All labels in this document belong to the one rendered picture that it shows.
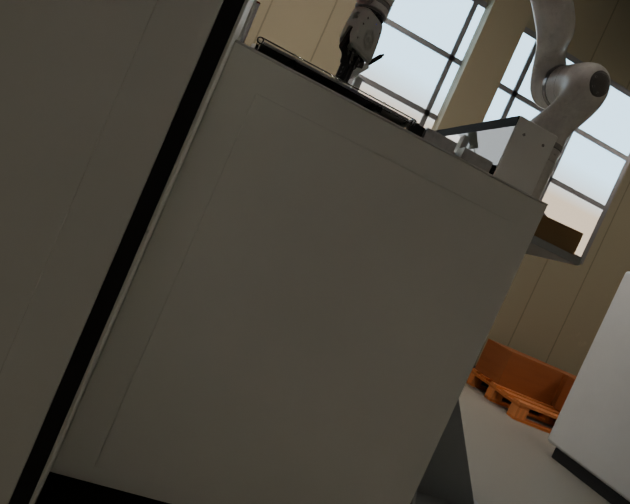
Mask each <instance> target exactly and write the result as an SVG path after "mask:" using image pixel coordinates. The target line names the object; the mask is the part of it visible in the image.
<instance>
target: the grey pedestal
mask: <svg viewBox="0 0 630 504"><path fill-rule="evenodd" d="M525 254H529V255H533V256H538V257H542V258H547V259H551V260H555V261H560V262H564V263H568V264H573V265H577V266H579V265H580V263H581V261H582V259H581V258H579V257H577V256H575V255H573V254H571V253H569V252H567V251H565V250H563V249H561V248H559V247H557V246H555V245H553V244H551V243H549V242H547V241H545V240H543V239H541V238H539V237H537V236H533V238H532V240H531V242H530V245H529V247H528V249H527V251H526V253H525ZM410 504H478V502H477V501H476V500H475V499H474V498H473V492H472V486H471V479H470V472H469V465H468V458H467V452H466V445H465V438H464V431H463V424H462V418H461V411H460V404H459V399H458V401H457V403H456V405H455V408H454V410H453V412H452V414H451V416H450V418H449V421H448V423H447V425H446V427H445V429H444V431H443V434H442V436H441V438H440V440H439V442H438V445H437V447H436V449H435V451H434V453H433V455H432V458H431V460H430V462H429V464H428V466H427V468H426V471H425V473H424V475H423V477H422V479H421V481H420V484H419V486H418V488H417V490H416V492H415V494H414V497H413V499H412V501H411V503H410Z"/></svg>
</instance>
